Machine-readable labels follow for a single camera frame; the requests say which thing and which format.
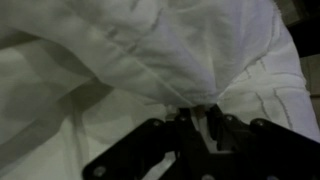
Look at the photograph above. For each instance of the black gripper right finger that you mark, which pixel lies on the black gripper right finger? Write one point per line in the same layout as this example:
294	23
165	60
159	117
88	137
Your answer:
273	150

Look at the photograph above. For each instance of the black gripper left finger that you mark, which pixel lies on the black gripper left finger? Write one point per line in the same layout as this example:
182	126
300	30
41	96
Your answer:
150	140

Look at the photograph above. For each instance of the white duvet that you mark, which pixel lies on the white duvet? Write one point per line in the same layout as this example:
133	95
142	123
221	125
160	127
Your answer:
133	60

